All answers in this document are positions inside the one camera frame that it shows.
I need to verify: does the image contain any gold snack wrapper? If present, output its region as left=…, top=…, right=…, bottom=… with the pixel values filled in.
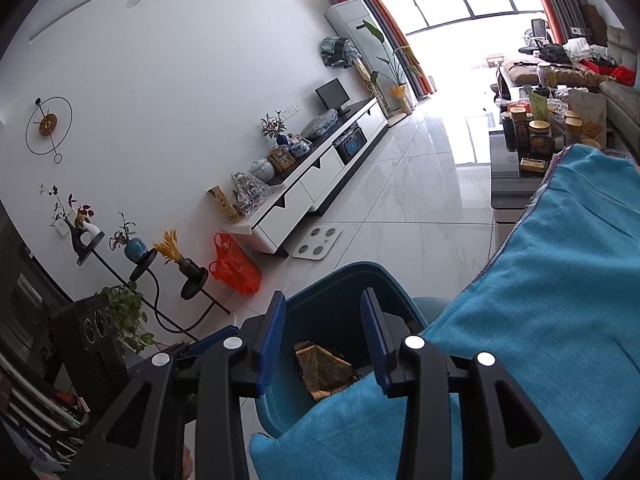
left=294, top=341, right=358, bottom=402

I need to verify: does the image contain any blue trash bin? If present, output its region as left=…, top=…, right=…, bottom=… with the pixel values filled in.
left=255, top=261, right=449, bottom=438

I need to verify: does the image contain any black plant stand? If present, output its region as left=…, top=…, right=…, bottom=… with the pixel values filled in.
left=39, top=183, right=232, bottom=356

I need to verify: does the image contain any blue floral tablecloth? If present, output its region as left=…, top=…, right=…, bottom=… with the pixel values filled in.
left=248, top=145, right=639, bottom=479

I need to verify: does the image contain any orange plastic bag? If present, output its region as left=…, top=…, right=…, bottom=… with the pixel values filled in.
left=208, top=232, right=262, bottom=296

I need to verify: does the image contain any white tv cabinet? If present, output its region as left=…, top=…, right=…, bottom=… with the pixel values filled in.
left=224, top=99, right=388, bottom=255

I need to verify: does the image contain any cluttered coffee table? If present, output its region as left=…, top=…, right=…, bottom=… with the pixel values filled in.
left=488, top=58, right=632, bottom=224

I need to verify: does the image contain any white bathroom scale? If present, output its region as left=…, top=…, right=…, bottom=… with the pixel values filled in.
left=292, top=224, right=342, bottom=261

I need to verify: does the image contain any black monitor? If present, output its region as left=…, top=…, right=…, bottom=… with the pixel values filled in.
left=316, top=78, right=349, bottom=116

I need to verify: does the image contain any green brown sofa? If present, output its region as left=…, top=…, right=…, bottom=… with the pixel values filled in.
left=502, top=24, right=640, bottom=141

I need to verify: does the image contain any tall green potted plant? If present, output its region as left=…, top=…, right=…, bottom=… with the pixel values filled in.
left=360, top=20, right=414, bottom=116

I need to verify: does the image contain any white floor air conditioner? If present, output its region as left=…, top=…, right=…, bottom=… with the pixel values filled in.
left=326, top=0, right=413, bottom=118

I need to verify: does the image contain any round wall clock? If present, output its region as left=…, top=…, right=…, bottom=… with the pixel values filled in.
left=24, top=96, right=74, bottom=165

